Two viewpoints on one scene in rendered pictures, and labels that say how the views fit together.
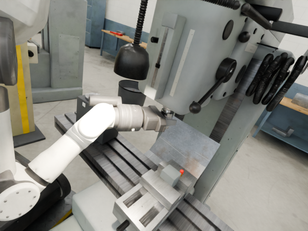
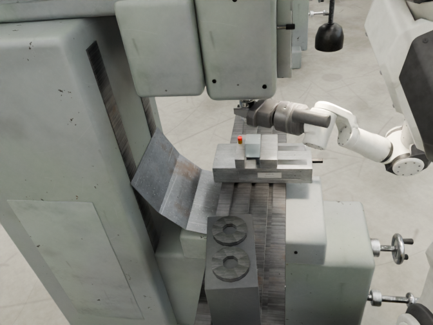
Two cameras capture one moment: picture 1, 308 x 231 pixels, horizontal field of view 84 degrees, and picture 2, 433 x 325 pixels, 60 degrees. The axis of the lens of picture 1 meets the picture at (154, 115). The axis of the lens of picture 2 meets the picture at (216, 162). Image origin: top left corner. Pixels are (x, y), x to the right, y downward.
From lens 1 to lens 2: 1.34 m
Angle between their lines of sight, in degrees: 87
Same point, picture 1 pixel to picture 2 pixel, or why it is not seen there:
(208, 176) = not seen: hidden behind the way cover
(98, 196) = (301, 226)
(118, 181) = (281, 201)
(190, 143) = (162, 164)
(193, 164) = (182, 167)
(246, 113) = not seen: hidden behind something
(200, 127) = (144, 141)
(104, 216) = (308, 207)
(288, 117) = not seen: outside the picture
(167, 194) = (273, 139)
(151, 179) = (272, 153)
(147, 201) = (286, 154)
